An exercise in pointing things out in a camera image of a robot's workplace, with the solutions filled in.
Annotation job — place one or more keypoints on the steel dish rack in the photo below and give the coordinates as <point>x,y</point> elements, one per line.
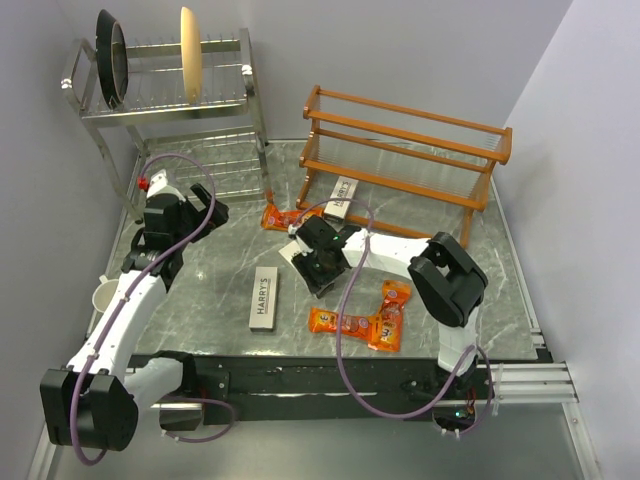
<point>225,130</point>

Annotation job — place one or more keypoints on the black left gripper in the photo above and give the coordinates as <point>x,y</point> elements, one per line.
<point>205,199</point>

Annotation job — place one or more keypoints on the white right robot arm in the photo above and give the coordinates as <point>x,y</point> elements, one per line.
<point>449,282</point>

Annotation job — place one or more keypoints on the black frying pan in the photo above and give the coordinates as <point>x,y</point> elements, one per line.
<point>111,59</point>

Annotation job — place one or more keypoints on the orange wooden shelf rack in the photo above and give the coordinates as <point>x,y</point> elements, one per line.
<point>407,161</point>

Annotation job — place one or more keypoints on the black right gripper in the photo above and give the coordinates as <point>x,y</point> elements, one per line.
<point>303,264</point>

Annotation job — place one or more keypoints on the white cup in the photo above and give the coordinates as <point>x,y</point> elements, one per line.
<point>104,293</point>

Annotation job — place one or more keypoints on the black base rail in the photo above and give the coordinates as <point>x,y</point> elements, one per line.
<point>265,388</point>

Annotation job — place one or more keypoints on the white Harry's razor box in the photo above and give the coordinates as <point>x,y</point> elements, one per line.
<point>264,300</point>
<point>344,190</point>
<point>289,251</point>

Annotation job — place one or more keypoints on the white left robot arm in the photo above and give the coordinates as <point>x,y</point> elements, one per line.
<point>91,402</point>

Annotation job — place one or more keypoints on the beige plate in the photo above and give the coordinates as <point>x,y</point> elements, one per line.
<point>191,55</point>

